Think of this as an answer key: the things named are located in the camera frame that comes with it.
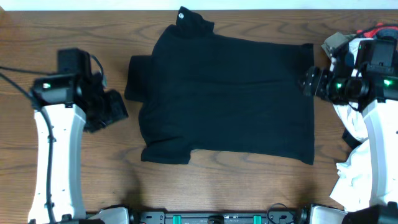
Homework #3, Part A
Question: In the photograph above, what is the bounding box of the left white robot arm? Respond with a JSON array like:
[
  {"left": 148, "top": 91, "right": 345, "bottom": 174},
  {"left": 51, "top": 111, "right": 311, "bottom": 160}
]
[{"left": 27, "top": 72, "right": 130, "bottom": 223}]

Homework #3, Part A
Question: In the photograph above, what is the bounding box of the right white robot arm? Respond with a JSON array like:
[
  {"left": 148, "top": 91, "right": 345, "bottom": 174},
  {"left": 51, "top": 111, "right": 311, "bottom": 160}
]
[{"left": 295, "top": 65, "right": 397, "bottom": 223}]

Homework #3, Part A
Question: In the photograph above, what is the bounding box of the red garment in pile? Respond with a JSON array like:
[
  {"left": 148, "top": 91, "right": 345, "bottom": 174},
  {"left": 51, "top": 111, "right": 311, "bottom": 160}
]
[{"left": 356, "top": 23, "right": 397, "bottom": 39}]

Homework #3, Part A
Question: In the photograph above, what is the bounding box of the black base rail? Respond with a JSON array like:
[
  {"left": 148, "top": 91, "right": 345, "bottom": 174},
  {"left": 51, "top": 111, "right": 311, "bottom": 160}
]
[{"left": 86, "top": 203, "right": 349, "bottom": 224}]

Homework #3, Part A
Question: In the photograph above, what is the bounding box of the black t-shirt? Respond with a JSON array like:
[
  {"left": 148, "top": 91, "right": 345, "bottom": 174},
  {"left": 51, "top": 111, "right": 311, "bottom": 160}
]
[{"left": 124, "top": 7, "right": 315, "bottom": 164}]

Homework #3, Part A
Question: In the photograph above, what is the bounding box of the white shirt in pile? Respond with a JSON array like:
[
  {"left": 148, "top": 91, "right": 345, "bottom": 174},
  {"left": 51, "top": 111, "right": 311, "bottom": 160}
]
[{"left": 328, "top": 37, "right": 374, "bottom": 212}]

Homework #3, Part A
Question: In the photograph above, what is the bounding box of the grey-beige garment in pile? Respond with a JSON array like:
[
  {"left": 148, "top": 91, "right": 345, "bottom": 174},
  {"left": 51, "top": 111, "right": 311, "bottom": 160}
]
[{"left": 321, "top": 32, "right": 354, "bottom": 59}]

